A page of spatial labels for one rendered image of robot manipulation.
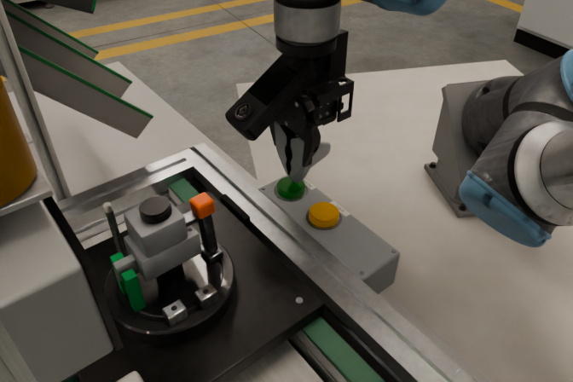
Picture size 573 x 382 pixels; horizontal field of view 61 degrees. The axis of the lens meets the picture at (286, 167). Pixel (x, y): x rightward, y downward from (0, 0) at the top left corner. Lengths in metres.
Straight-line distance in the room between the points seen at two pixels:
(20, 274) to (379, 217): 0.64
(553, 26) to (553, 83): 3.01
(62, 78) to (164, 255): 0.32
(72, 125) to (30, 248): 0.85
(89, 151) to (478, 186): 0.71
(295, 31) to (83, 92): 0.32
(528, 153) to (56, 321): 0.47
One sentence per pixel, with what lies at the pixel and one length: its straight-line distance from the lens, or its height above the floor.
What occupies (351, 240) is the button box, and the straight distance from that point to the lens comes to 0.62.
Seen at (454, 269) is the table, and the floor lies 0.86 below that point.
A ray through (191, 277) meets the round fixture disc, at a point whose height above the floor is 0.99.
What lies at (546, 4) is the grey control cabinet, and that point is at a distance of 3.69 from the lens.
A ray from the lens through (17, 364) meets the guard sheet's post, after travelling 0.34.
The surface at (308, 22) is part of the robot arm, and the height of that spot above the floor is 1.22.
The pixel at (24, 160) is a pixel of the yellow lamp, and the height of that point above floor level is 1.27.
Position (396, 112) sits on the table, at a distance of 1.08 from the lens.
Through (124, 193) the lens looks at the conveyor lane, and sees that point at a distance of 0.72.
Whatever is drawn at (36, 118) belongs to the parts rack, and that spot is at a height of 1.07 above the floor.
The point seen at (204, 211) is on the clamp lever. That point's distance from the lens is 0.51.
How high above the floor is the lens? 1.41
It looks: 38 degrees down
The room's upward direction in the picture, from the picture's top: straight up
